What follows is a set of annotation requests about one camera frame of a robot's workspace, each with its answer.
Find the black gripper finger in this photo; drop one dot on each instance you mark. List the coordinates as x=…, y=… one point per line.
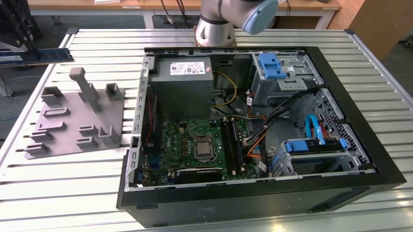
x=30, y=46

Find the grey metal disk bay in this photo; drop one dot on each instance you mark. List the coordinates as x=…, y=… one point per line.
x=322, y=157

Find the silver CPU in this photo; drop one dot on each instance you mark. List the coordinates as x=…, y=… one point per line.
x=203, y=148

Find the grey metal drive cage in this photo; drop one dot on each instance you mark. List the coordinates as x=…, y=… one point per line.
x=290, y=84

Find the CPU socket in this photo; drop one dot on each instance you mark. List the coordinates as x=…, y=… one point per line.
x=203, y=158

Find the blue RAM stick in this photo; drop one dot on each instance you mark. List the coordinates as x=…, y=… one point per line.
x=54, y=55

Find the brown wooden cabinet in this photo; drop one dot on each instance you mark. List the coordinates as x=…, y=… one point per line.
x=381, y=24

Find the hard disk in blue carrier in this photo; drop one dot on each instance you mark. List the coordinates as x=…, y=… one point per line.
x=322, y=146

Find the black PC case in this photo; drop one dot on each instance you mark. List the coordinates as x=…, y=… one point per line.
x=225, y=205

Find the grey parts rack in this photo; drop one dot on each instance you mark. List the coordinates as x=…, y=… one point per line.
x=73, y=113

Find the green motherboard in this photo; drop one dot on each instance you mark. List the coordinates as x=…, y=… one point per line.
x=173, y=145

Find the black graphics card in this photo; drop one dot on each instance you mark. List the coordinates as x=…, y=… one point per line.
x=199, y=175

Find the grey power supply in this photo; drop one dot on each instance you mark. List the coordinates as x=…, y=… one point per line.
x=180, y=96

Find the wooden top desk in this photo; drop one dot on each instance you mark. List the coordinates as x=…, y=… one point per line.
x=96, y=6

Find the blue plastic drive latch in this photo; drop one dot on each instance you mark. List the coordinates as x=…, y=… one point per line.
x=270, y=65

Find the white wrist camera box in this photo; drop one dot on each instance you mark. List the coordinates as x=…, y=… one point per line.
x=12, y=47

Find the black RAM slot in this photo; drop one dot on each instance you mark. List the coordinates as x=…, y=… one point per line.
x=233, y=145
x=242, y=169
x=225, y=145
x=229, y=145

